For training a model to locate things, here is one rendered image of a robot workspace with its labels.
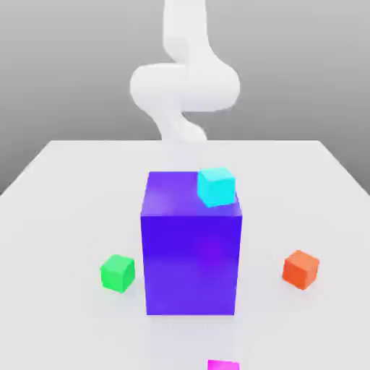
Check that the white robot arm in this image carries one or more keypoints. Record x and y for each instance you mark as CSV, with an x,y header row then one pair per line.
x,y
185,86

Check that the small cyan cube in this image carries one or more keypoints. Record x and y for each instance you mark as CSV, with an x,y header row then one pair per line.
x,y
216,188

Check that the small green cube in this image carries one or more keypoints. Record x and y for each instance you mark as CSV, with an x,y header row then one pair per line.
x,y
118,274

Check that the small orange cube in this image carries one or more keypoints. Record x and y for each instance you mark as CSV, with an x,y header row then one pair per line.
x,y
300,270

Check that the small magenta cube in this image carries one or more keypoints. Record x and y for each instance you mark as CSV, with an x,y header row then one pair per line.
x,y
222,365

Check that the large purple box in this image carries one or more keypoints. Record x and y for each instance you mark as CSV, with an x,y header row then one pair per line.
x,y
190,260

